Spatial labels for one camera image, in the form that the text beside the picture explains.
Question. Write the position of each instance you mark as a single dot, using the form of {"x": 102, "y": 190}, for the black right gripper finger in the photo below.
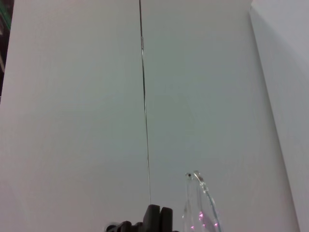
{"x": 152, "y": 217}
{"x": 167, "y": 220}

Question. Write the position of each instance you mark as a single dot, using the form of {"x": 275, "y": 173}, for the clear transparent glasses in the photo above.
{"x": 200, "y": 207}

